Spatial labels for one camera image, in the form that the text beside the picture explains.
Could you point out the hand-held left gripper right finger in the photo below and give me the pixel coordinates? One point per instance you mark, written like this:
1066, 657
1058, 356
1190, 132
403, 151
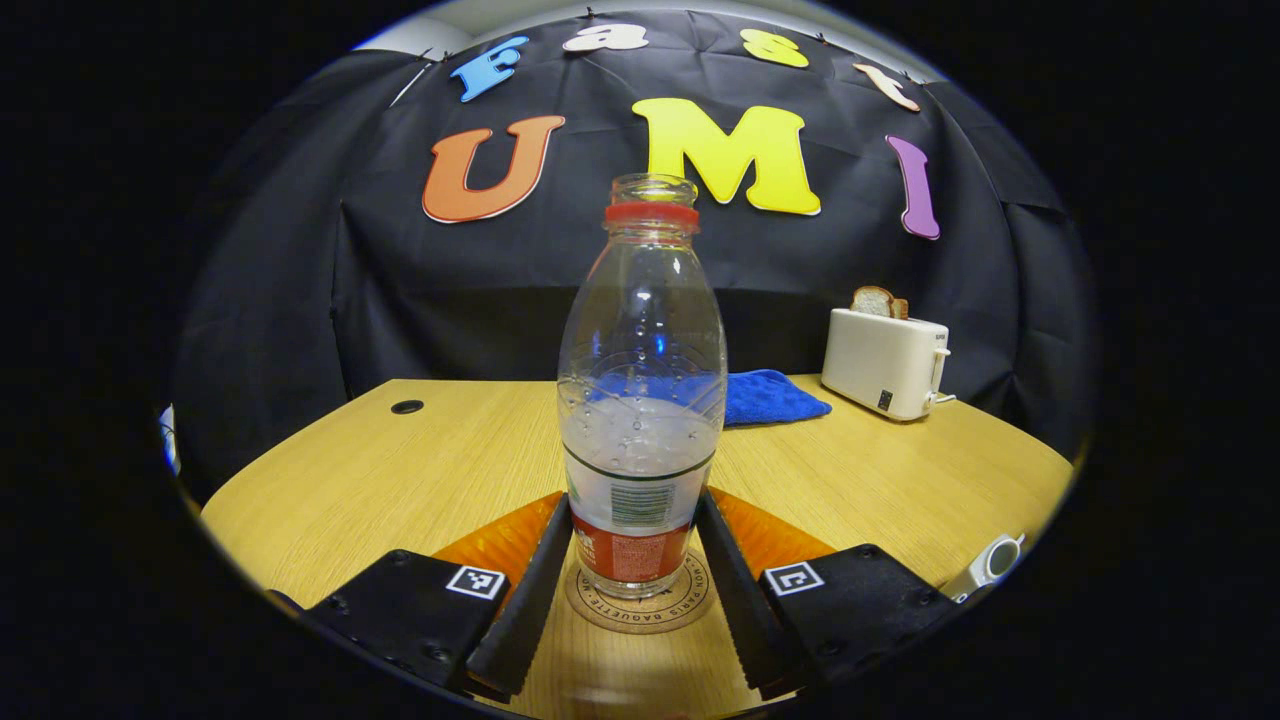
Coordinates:
740, 610

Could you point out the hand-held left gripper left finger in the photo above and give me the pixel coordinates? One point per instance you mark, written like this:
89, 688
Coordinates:
530, 610

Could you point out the round cork coaster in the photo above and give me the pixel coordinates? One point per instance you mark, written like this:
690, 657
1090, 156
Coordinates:
640, 615

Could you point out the clear plastic water bottle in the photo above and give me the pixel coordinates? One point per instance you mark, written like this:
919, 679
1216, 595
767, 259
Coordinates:
640, 450

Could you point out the white ceramic teacup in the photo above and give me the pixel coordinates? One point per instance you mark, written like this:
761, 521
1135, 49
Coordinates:
990, 565

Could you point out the blue towel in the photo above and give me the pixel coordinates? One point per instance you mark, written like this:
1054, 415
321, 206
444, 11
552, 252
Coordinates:
775, 398

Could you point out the white toaster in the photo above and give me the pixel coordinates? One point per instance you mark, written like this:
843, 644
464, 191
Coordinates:
880, 365

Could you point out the black backdrop cloth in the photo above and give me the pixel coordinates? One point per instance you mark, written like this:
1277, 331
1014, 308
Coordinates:
450, 300

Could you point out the bread slice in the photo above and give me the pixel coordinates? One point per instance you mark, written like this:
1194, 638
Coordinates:
875, 302

